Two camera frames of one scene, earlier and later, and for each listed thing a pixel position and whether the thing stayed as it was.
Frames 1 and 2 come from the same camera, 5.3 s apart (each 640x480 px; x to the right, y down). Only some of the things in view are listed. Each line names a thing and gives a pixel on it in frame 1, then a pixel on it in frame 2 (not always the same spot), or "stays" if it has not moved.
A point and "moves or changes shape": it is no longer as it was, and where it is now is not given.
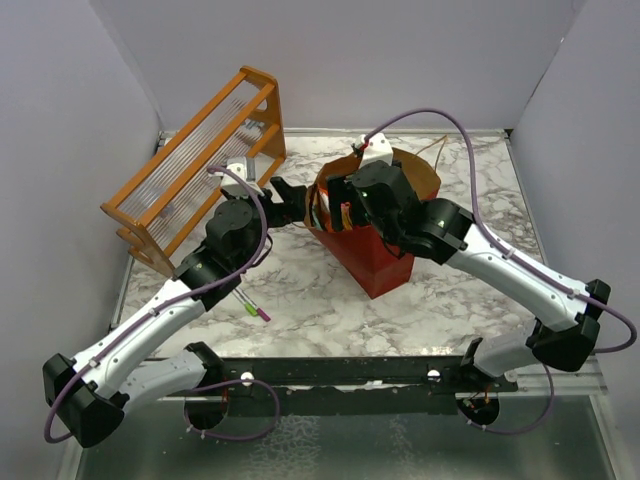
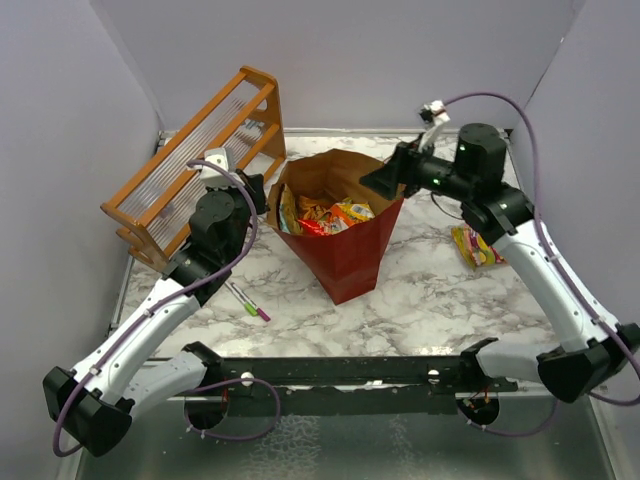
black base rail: (353, 386) stays
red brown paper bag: (364, 249) moves or changes shape
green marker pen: (248, 306) stays
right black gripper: (339, 192) -> (404, 170)
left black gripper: (283, 212) -> (253, 190)
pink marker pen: (260, 312) stays
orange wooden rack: (169, 196) stays
